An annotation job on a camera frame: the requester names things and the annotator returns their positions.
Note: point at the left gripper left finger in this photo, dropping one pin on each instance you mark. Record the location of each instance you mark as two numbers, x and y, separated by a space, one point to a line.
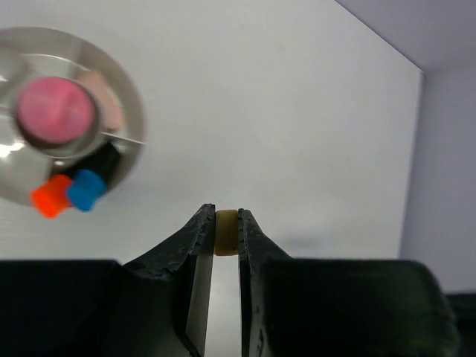
154 305

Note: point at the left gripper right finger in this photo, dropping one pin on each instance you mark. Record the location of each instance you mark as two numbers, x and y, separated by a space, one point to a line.
335 307

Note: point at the small yellow sharpener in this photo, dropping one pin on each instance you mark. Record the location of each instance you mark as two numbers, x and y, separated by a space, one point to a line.
226 233

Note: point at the blue highlighter cap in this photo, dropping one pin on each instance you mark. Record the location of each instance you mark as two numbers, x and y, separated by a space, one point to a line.
87 187

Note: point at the blue tip black highlighter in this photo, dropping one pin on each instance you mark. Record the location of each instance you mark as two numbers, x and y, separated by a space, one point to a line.
104 161

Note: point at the orange highlighter cap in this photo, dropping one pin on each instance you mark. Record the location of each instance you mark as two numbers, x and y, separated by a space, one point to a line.
54 195

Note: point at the white round divided container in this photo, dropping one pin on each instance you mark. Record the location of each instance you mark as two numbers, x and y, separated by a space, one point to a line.
29 176

